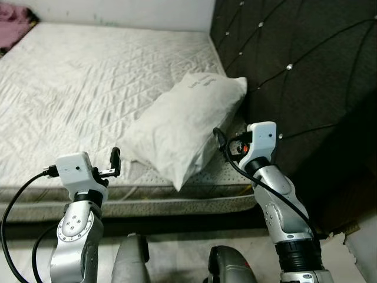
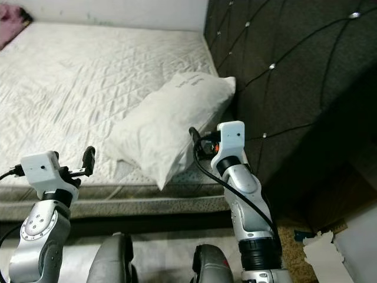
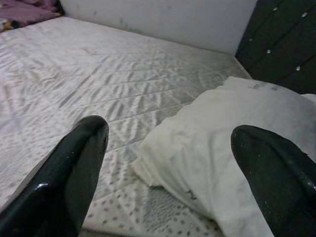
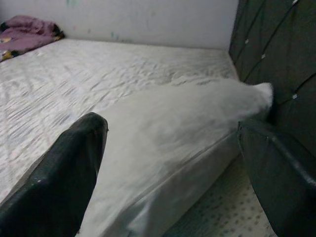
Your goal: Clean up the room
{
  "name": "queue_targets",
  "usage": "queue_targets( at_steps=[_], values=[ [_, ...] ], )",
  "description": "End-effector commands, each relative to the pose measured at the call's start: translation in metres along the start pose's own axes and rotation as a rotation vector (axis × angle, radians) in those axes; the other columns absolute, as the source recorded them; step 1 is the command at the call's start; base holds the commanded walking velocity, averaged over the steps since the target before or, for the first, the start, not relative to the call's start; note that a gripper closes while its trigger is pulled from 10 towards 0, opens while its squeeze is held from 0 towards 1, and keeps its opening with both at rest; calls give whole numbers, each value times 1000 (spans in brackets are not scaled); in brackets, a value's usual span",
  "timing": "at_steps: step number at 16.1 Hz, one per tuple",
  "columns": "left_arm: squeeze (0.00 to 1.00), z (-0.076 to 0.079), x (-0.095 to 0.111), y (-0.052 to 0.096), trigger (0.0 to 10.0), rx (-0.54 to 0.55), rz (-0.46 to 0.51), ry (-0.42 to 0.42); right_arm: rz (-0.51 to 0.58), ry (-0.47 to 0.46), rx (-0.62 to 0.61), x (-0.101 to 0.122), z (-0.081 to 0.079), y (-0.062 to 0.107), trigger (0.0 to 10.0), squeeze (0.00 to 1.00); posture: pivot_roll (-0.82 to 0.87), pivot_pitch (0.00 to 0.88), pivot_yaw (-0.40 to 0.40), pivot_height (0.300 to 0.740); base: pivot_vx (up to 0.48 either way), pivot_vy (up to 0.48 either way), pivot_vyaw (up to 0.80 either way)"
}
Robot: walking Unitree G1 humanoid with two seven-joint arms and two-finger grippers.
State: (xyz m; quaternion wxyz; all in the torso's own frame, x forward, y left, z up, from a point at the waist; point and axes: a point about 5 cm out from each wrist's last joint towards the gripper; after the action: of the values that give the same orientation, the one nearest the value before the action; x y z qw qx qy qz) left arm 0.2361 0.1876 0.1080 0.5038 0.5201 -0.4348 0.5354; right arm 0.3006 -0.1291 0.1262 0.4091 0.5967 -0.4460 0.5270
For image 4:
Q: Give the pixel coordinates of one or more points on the pink cartoon print blanket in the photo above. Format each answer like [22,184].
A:
[22,37]

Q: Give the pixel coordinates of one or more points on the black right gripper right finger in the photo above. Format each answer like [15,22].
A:
[286,192]

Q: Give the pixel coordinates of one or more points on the white pillow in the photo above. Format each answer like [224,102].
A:
[160,138]

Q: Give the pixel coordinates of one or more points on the dotted lower mattress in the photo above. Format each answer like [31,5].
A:
[222,209]

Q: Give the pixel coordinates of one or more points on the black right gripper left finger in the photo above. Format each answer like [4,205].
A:
[49,187]

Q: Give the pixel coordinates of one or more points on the black tufted headboard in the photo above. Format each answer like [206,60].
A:
[284,61]

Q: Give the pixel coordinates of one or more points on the grey quilted mattress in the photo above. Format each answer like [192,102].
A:
[74,74]

